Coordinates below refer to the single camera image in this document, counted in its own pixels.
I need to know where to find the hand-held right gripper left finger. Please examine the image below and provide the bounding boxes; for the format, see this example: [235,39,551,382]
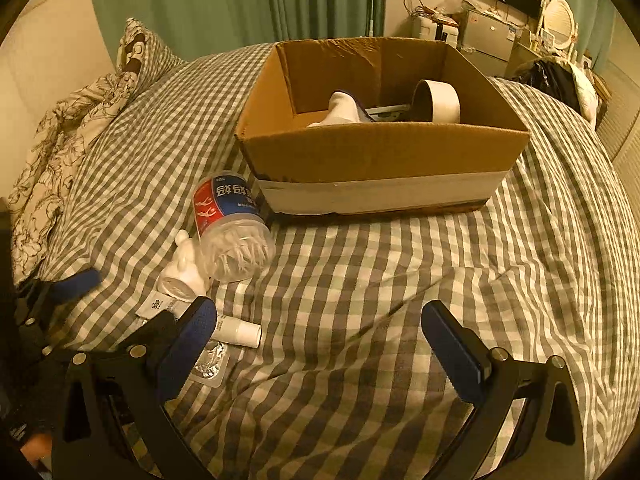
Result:
[50,296,218,480]

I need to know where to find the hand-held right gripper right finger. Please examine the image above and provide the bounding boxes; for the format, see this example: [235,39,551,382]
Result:
[421,300,586,480]

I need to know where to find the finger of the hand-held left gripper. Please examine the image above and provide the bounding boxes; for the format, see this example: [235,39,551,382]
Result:
[15,268,103,356]

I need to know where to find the small white tube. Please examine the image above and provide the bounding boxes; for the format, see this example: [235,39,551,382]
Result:
[212,314,262,348]

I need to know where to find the clear plastic bottle red-blue label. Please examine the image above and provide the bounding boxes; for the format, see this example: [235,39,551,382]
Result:
[192,171,277,283]

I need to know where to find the cardboard box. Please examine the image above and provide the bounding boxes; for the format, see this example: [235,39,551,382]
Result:
[234,36,531,217]

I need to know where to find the silver blister pack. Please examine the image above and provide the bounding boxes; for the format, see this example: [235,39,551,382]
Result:
[187,340,231,388]

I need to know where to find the white paper label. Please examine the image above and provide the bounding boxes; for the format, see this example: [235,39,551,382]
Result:
[135,296,183,321]

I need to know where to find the white figurine bottle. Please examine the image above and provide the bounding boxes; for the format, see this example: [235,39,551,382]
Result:
[159,230,211,301]

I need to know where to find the grey checked bedsheet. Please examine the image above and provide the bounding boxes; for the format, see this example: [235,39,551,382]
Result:
[15,42,640,480]

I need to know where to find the floral quilt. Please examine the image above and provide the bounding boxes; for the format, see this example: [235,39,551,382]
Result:
[5,72,136,281]

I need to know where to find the checked floral pillow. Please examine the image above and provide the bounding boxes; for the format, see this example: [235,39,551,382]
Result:
[116,17,186,86]

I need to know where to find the grey flat item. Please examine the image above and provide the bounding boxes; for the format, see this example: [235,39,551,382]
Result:
[367,104,416,122]

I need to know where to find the white tape roll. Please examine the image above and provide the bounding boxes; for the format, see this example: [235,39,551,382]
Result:
[411,80,461,123]

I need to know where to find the white sock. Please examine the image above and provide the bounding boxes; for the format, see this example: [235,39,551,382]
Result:
[306,90,373,128]

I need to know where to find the white slatted panel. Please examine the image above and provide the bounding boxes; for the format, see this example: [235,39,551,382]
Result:
[597,75,640,181]

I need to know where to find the black bag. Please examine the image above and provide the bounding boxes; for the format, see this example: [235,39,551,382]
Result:
[515,57,598,121]

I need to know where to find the wide green curtain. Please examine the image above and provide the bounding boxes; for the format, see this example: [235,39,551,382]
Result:
[82,0,388,61]

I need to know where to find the silver mini fridge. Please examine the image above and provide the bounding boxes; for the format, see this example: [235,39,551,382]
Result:
[459,9,526,63]

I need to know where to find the white appliance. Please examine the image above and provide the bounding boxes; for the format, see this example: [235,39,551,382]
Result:
[411,12,461,43]

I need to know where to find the white oval mirror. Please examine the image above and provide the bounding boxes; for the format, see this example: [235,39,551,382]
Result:
[540,0,577,53]

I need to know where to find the narrow green curtain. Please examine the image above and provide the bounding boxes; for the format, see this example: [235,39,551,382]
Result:
[550,0,617,76]

